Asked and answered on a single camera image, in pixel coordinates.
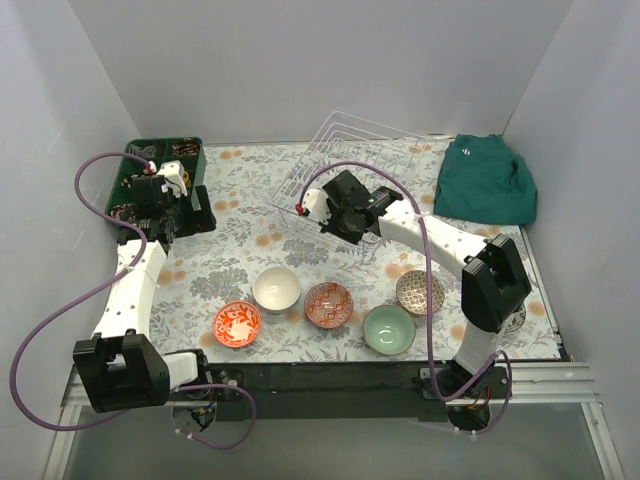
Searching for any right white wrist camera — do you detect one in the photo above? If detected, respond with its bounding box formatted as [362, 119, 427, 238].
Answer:
[295, 189, 331, 225]

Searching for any green compartment tray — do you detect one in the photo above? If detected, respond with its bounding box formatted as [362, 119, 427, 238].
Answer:
[105, 137, 216, 243]

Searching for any white wire dish rack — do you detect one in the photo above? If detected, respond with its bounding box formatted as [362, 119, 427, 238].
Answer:
[270, 110, 431, 262]

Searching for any grey rolled cloth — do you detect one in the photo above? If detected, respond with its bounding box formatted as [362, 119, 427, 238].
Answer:
[125, 141, 158, 160]

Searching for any dark floral rolled tie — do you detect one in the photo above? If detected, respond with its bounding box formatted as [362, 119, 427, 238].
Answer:
[110, 203, 133, 221]

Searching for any green folded cloth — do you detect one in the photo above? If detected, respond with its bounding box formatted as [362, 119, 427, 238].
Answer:
[433, 134, 537, 225]

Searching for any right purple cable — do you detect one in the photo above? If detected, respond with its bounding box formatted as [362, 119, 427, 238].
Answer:
[299, 160, 512, 434]

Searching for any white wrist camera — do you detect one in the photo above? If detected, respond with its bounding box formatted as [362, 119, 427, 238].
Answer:
[147, 160, 188, 199]
[295, 189, 331, 225]

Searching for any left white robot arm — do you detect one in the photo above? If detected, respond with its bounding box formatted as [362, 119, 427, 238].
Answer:
[73, 162, 215, 413]

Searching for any red patterned bowl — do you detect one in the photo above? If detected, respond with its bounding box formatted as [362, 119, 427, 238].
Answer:
[304, 282, 354, 329]

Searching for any aluminium frame rail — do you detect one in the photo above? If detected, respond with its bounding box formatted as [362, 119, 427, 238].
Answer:
[60, 363, 601, 407]

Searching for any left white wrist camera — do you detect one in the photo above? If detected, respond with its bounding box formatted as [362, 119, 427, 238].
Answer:
[147, 160, 188, 199]

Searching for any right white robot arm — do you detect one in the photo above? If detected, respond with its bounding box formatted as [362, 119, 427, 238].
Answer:
[296, 161, 532, 401]

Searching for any brown geometric patterned bowl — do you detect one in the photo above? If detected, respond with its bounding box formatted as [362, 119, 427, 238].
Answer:
[396, 270, 445, 316]

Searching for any mint green bowl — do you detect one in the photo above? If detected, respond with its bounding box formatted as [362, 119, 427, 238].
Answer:
[363, 305, 416, 356]

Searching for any blue white patterned bowl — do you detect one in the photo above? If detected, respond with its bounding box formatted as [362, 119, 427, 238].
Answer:
[505, 304, 526, 333]

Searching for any orange floral bowl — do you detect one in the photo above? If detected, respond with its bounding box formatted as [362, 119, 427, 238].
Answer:
[213, 301, 262, 348]

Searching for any brown patterned rolled tie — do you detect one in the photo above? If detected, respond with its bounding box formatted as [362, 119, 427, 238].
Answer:
[171, 138, 201, 157]

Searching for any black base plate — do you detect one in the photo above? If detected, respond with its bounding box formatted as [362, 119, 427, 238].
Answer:
[169, 361, 508, 430]

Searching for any black white rolled tie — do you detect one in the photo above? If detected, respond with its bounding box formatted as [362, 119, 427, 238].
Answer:
[120, 173, 142, 190]

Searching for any floral table mat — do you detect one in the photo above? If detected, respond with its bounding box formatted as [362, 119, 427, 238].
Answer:
[150, 139, 561, 363]

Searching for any plain white bowl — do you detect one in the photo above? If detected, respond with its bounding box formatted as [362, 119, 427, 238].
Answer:
[252, 266, 302, 312]

